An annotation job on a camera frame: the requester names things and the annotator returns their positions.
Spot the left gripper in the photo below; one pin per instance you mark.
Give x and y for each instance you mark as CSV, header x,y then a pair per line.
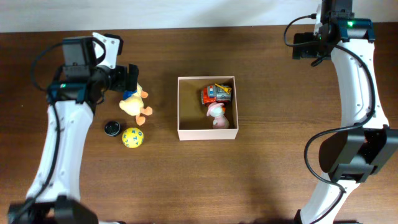
x,y
124,84

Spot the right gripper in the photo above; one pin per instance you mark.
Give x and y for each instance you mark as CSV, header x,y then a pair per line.
x,y
302,45

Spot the yellow plush duck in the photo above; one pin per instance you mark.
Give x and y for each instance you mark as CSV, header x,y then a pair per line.
x,y
133,104

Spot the pink hat duck figurine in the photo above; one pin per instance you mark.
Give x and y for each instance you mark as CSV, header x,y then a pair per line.
x,y
216,110

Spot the red grey toy truck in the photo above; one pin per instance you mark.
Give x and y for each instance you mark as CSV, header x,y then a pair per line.
x,y
216,93

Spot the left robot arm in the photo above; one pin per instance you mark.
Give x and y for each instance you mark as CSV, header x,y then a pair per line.
x,y
78,86

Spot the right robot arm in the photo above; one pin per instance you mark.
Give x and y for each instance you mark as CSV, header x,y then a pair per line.
x,y
364,142

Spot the black round cap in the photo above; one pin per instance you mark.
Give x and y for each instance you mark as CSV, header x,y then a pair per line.
x,y
112,128

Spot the yellow letter ball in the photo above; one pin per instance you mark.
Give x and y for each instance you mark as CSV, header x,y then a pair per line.
x,y
132,137

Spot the pink open cardboard box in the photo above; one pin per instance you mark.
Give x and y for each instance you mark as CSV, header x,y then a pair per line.
x,y
192,121

